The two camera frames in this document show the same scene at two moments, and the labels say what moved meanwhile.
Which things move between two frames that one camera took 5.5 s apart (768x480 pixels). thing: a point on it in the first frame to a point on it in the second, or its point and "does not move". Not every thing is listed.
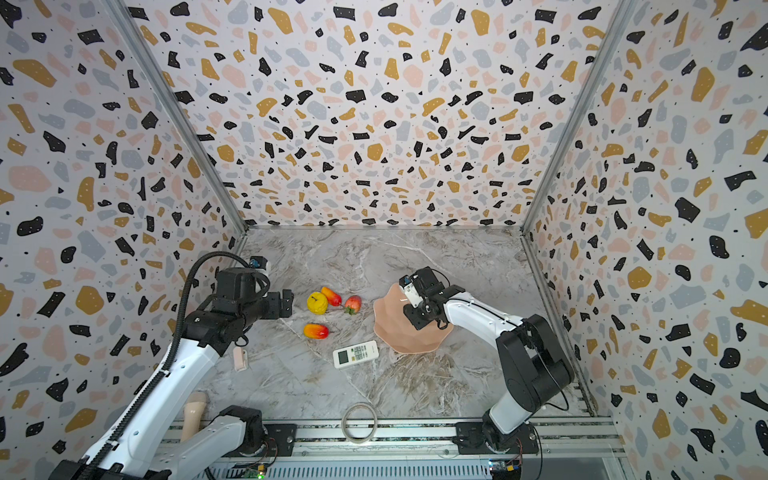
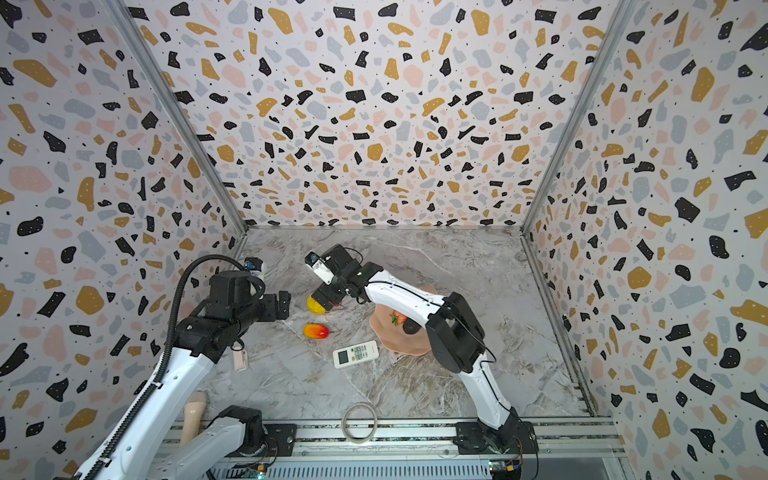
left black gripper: (274, 303) does not move
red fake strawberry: (353, 304) to (398, 318)
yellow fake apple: (317, 303) does not move
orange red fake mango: (316, 331) does not move
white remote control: (355, 354) does not move
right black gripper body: (417, 309) to (335, 287)
